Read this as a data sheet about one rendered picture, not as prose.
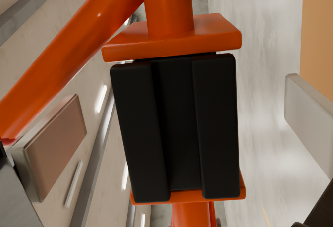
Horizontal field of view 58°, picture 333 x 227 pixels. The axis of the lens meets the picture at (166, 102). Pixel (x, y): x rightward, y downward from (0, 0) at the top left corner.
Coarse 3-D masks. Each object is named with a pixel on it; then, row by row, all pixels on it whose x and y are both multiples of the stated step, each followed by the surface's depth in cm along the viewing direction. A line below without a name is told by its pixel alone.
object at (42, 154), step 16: (64, 112) 17; (80, 112) 19; (32, 128) 15; (48, 128) 15; (64, 128) 17; (80, 128) 19; (16, 144) 13; (32, 144) 13; (48, 144) 15; (64, 144) 17; (16, 160) 13; (32, 160) 13; (48, 160) 15; (64, 160) 16; (32, 176) 13; (48, 176) 15; (32, 192) 14; (48, 192) 14
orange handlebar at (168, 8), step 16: (144, 0) 13; (160, 0) 13; (176, 0) 13; (160, 16) 13; (176, 16) 13; (192, 16) 14; (160, 32) 13; (176, 32) 13; (176, 208) 17; (192, 208) 17; (208, 208) 17; (176, 224) 18; (192, 224) 17; (208, 224) 18
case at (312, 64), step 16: (304, 0) 33; (320, 0) 29; (304, 16) 33; (320, 16) 29; (304, 32) 33; (320, 32) 29; (304, 48) 34; (320, 48) 30; (304, 64) 34; (320, 64) 30; (320, 80) 30
